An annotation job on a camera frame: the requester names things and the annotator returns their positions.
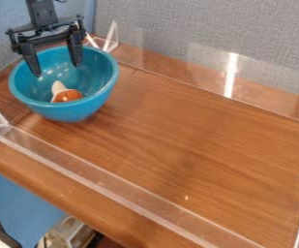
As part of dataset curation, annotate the brown and white toy mushroom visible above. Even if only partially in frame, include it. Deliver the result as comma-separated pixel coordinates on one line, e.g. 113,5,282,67
52,80,84,103

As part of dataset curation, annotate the blue plastic bowl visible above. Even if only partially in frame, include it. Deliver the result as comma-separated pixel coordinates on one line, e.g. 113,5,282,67
9,46,120,122

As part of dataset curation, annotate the clear acrylic barrier wall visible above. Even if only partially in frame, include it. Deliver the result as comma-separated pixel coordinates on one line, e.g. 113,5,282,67
0,19,299,248

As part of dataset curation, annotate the grey white box under table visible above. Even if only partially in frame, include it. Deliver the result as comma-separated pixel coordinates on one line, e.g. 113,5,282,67
36,216,97,248

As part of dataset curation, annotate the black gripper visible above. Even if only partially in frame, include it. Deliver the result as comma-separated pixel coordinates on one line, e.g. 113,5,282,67
6,0,86,78

